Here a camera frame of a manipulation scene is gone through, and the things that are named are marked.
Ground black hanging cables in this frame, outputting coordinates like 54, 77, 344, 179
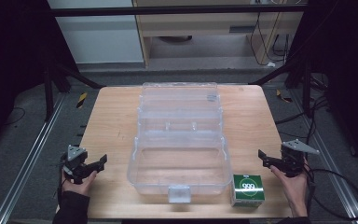
249, 11, 292, 67

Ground person's right hand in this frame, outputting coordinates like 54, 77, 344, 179
269, 158, 310, 218

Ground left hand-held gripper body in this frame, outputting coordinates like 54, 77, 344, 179
60, 144, 90, 185

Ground black curtain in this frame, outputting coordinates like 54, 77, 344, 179
0, 0, 78, 157
287, 0, 358, 174

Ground person's left hand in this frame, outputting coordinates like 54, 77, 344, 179
61, 169, 99, 197

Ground yellow and black tape strip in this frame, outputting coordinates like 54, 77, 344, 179
275, 89, 293, 104
76, 91, 89, 109

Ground black floor cables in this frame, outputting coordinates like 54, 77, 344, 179
274, 73, 334, 140

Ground aluminium floor rail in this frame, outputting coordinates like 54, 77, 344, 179
0, 92, 67, 224
290, 88, 358, 224

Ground black horizontal metal bar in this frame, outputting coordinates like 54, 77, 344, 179
45, 5, 307, 18

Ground clear plastic storage box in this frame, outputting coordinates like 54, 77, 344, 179
126, 81, 233, 204

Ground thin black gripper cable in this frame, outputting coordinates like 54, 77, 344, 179
54, 155, 68, 206

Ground black floor cable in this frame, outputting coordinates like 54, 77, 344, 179
3, 106, 26, 127

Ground green and white carton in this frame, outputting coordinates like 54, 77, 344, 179
230, 174, 266, 208

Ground white cabinet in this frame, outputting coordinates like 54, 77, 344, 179
47, 0, 145, 65

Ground black metal stand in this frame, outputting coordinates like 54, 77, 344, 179
42, 61, 105, 123
249, 55, 313, 119

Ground light wooden desk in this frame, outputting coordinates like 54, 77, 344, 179
131, 0, 306, 68

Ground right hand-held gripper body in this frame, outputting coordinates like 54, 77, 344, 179
279, 138, 321, 178

